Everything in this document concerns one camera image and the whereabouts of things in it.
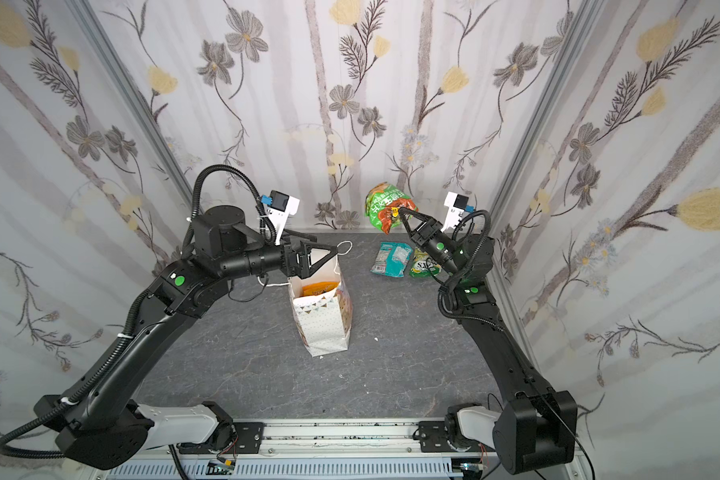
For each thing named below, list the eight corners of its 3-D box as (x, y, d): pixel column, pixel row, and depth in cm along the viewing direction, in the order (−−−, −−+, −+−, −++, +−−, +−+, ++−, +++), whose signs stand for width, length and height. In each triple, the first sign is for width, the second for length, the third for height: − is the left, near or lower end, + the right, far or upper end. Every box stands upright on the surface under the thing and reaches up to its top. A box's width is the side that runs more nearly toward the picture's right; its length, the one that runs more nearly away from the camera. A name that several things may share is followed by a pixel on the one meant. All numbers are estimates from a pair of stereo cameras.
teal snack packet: (371, 272, 110) (371, 266, 107) (382, 244, 119) (382, 237, 116) (403, 280, 107) (404, 274, 105) (412, 251, 117) (413, 245, 114)
